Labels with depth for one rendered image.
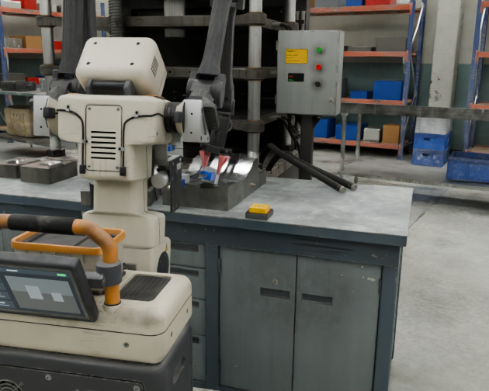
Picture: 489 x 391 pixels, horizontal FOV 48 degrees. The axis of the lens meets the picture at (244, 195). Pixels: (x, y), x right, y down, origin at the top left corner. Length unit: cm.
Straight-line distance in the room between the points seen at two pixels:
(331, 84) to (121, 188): 143
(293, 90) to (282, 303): 115
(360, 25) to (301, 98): 607
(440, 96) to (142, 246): 687
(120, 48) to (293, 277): 97
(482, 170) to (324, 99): 296
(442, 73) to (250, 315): 642
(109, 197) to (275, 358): 94
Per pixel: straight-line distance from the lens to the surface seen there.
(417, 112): 524
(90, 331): 126
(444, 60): 810
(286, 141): 333
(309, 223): 185
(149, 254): 157
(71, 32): 178
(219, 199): 197
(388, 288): 191
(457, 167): 545
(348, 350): 204
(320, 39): 270
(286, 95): 273
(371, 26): 868
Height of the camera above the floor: 133
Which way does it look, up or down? 14 degrees down
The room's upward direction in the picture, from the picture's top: 1 degrees clockwise
